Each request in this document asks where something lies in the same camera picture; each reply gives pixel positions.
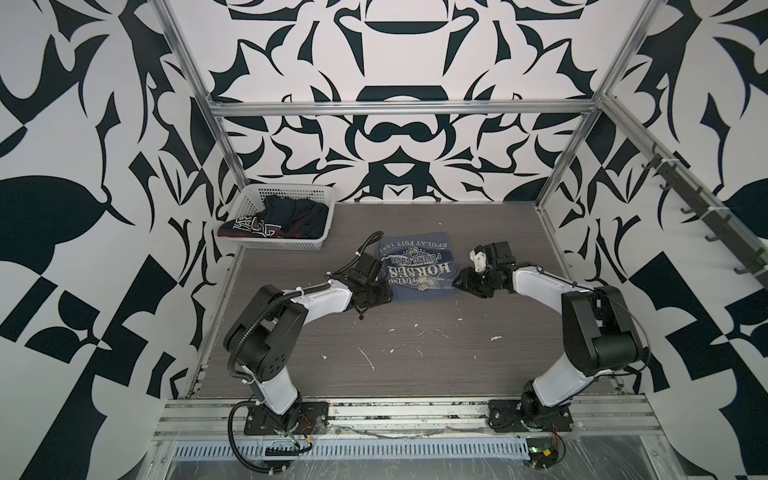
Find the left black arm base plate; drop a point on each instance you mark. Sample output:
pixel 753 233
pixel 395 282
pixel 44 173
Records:
pixel 302 418

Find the white slotted cable duct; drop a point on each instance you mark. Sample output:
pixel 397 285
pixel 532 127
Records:
pixel 511 448

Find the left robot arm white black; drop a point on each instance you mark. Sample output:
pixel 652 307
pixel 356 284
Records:
pixel 260 343

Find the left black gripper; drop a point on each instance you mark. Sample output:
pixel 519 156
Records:
pixel 387 295

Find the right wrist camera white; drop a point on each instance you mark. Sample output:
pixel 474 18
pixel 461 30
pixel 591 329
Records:
pixel 479 260

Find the aluminium frame crossbar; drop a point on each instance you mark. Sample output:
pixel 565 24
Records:
pixel 401 107

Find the small electronics board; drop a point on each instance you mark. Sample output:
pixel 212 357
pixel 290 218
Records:
pixel 543 453

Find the black wall hook rack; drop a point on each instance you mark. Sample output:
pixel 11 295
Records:
pixel 702 204

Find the blue grey tank top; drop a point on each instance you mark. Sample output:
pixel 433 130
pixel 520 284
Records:
pixel 418 267

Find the white plastic laundry basket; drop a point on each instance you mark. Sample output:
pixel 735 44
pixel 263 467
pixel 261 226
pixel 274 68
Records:
pixel 251 200

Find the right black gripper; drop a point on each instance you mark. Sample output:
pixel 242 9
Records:
pixel 467 282

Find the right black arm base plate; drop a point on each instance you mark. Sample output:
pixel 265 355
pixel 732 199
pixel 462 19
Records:
pixel 528 416

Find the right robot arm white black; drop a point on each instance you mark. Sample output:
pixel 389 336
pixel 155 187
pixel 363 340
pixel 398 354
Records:
pixel 599 336

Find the black printed tank top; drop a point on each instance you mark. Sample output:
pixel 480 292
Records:
pixel 281 218

